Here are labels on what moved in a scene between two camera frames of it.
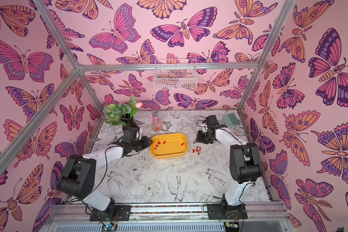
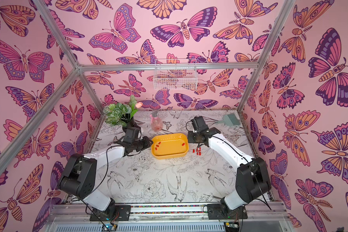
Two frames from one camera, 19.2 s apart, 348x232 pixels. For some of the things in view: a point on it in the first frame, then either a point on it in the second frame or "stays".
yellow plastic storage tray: (168, 145) stays
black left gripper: (145, 139) stays
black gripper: (212, 123) to (199, 124)
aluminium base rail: (79, 212) stays
